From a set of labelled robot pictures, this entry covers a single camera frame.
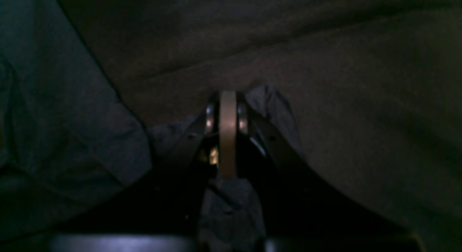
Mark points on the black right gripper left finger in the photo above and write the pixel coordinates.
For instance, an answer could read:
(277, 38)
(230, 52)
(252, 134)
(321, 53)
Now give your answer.
(160, 212)

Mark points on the dark grey T-shirt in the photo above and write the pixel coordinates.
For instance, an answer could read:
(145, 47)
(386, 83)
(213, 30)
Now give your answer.
(69, 140)

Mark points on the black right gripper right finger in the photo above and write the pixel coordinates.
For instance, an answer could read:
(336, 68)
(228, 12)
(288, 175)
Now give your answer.
(301, 211)

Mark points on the black table cloth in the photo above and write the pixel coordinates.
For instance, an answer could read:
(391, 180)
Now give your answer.
(374, 85)

